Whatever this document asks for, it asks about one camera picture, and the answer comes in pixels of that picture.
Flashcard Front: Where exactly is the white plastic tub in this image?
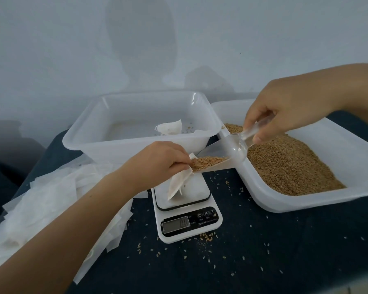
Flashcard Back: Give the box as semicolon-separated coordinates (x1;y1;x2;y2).
63;90;223;166

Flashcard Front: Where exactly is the white tray of grain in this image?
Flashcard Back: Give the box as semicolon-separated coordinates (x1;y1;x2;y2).
211;99;368;213

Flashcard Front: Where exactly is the person's left forearm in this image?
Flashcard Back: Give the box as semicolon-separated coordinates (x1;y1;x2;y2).
0;174;142;294

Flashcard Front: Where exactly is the person's left hand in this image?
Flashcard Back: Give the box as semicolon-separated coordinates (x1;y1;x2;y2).
118;141;193;195

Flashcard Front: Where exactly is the white mesh bag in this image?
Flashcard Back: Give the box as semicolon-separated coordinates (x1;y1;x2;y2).
166;153;198;201

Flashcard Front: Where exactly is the clear plastic scoop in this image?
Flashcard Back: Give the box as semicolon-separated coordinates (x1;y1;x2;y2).
192;114;276;174

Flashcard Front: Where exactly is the brown grain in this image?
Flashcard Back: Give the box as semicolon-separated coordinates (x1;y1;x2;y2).
190;123;347;196

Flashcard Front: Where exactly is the person's right hand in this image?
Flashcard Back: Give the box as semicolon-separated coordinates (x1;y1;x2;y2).
242;76;333;145

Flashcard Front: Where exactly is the white digital kitchen scale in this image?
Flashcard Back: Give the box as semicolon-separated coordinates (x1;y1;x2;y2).
151;171;224;244

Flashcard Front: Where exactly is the pile of white bags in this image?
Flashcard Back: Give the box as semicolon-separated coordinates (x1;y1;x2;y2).
0;155;150;285

